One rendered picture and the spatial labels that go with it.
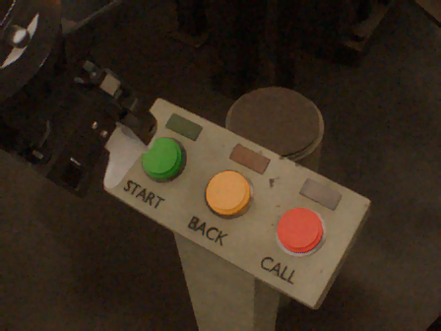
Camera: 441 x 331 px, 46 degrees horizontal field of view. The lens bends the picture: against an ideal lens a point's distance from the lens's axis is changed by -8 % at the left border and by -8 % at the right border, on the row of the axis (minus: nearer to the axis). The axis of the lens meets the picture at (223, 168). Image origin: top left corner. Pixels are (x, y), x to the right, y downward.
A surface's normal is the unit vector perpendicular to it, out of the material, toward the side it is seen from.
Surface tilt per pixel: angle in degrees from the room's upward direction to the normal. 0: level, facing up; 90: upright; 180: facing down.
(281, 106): 0
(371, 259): 0
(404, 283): 0
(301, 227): 20
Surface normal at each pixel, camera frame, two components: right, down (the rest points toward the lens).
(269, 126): -0.04, -0.57
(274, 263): -0.22, -0.30
